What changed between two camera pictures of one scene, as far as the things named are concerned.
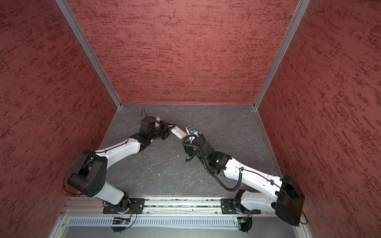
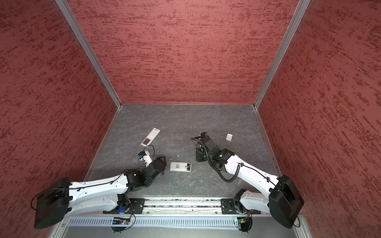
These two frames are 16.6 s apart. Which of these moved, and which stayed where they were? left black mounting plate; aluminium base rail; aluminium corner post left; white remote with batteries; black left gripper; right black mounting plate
Moved: black left gripper; white remote with batteries
Stayed: left black mounting plate; aluminium base rail; aluminium corner post left; right black mounting plate
